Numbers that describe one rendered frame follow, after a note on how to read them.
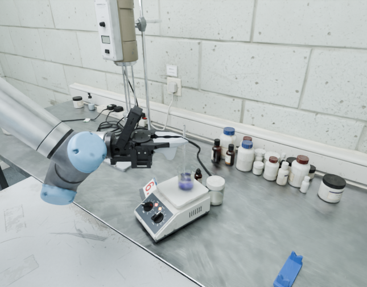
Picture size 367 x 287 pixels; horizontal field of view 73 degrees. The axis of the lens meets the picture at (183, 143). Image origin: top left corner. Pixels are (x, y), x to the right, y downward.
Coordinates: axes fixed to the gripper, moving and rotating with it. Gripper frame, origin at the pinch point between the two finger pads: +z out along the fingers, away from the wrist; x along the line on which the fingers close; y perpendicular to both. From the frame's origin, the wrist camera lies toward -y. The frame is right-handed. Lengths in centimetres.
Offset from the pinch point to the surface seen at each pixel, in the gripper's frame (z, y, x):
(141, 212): -12.2, 22.6, 3.8
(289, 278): 24.4, 24.7, 23.4
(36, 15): -97, -26, -134
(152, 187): -10.0, 23.2, -9.0
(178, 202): -1.3, 17.2, 5.6
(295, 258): 27.4, 23.4, 19.0
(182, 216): -0.2, 20.8, 7.1
